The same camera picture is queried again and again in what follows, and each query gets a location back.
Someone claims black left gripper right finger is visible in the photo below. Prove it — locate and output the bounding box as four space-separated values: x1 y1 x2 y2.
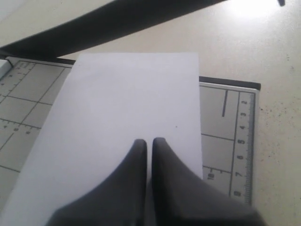
151 137 266 226

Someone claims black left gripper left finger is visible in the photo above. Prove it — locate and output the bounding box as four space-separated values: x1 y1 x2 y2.
47 139 147 226

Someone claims grey paper cutter base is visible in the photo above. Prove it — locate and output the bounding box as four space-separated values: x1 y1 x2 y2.
0 56 261 206

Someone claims black cutter blade arm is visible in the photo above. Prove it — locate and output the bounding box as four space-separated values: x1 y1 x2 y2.
0 0 286 59

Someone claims white paper sheet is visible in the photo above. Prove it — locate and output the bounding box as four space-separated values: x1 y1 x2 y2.
0 53 203 226

